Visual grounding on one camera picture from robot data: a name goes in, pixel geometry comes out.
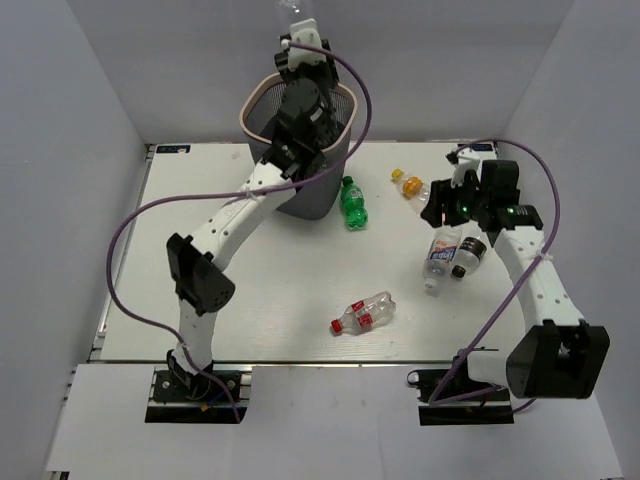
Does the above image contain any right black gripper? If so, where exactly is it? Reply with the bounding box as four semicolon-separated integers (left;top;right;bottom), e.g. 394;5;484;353
420;172;490;229

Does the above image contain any clear unlabelled plastic bottle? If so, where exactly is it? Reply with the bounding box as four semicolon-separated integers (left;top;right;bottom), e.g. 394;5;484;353
276;0;313;26

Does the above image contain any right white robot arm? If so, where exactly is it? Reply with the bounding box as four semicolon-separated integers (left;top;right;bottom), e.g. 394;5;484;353
421;157;610;405

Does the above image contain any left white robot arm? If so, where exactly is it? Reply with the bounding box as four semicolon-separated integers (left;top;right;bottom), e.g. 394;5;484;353
167;39;341;399

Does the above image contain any grey mesh waste bin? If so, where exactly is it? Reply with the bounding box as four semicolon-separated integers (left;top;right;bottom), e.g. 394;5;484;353
239;73;358;220

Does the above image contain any white blue orange label bottle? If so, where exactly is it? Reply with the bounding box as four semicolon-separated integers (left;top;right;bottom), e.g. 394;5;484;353
423;226;462;296

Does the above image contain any black label black cap bottle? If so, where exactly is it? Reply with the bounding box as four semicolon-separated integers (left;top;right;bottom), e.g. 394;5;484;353
451;236;487;279

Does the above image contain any orange cap juice bottle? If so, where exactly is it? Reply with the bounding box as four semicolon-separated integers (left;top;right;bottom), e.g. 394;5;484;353
391;168;430;214

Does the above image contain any green soda bottle upper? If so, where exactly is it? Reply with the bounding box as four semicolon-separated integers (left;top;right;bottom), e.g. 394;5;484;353
340;176;368;230

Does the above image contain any red label cola bottle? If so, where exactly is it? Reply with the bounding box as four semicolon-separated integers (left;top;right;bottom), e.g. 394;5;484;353
330;291;397;335

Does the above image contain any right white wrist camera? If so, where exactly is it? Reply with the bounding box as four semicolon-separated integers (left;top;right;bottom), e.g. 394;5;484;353
446;147;482;188

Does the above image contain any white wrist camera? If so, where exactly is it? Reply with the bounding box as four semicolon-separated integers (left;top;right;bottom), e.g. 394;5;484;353
281;17;326;71
446;147;482;188

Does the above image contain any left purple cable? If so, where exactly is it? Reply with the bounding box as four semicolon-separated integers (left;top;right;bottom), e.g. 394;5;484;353
108;43;374;424

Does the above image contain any purple cable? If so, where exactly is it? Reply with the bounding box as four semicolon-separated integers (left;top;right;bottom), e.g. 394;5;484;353
428;138;562;414
108;43;374;424

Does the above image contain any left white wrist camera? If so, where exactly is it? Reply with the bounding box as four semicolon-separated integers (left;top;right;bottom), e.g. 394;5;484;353
281;17;326;71

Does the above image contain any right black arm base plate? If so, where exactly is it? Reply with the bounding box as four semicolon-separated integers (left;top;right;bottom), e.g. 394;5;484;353
406;368;514;427

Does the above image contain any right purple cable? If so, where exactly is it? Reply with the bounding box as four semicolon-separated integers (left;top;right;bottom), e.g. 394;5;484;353
428;138;562;414

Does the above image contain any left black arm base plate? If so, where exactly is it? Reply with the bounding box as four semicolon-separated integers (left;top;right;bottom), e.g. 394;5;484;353
145;364;252;425

